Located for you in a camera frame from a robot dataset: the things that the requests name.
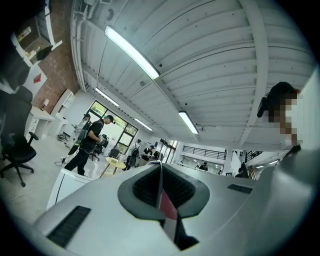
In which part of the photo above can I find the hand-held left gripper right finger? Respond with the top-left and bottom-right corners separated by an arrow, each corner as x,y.
161,162 -> 263,256

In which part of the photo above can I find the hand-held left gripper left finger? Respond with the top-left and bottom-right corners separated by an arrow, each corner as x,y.
32,162 -> 181,256

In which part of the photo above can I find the white cabinet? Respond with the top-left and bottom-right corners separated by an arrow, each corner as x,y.
46,167 -> 95,211

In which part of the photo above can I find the round wooden table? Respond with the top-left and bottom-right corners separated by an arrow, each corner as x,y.
99,156 -> 127,177

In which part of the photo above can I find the black railing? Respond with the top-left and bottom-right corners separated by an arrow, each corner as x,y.
182,145 -> 227,161

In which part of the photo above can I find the black framed window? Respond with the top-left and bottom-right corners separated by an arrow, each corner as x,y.
88,99 -> 139,156

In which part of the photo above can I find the long ceiling light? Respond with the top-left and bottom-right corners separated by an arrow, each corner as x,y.
104,24 -> 161,80
134,117 -> 153,132
178,110 -> 199,135
94,87 -> 120,107

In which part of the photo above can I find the black office chair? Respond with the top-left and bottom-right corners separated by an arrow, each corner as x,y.
0,86 -> 40,188

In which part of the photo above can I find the person's head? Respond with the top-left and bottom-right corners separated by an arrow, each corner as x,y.
266,81 -> 305,147

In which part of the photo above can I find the white bookcase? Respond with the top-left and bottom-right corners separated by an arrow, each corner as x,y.
55,88 -> 76,121

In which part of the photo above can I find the white desk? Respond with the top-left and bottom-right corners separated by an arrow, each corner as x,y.
24,106 -> 56,141

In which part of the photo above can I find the whiteboard with red sticker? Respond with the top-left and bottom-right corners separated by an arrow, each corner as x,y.
21,71 -> 48,94

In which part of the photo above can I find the black jacket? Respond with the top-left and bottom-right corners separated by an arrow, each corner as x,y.
0,47 -> 31,93

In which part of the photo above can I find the black bag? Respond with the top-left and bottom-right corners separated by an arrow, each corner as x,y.
36,45 -> 54,61

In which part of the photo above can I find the white shelf unit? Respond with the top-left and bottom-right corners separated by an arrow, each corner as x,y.
9,7 -> 63,68

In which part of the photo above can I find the black head-worn camera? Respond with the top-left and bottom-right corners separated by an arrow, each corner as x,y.
256,96 -> 270,119

